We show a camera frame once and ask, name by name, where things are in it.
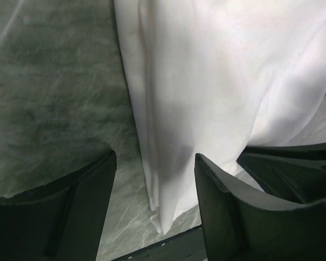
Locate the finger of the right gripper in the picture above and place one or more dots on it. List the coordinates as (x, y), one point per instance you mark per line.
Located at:
(296, 173)

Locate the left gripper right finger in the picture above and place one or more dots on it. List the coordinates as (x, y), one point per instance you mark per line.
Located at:
(240, 222)

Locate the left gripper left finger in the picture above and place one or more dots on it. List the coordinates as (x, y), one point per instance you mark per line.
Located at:
(62, 220)

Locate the white t-shirt red print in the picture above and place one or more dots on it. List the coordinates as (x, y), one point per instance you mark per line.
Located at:
(213, 77)

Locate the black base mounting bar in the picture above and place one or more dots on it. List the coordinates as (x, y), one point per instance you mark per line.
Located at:
(185, 246)

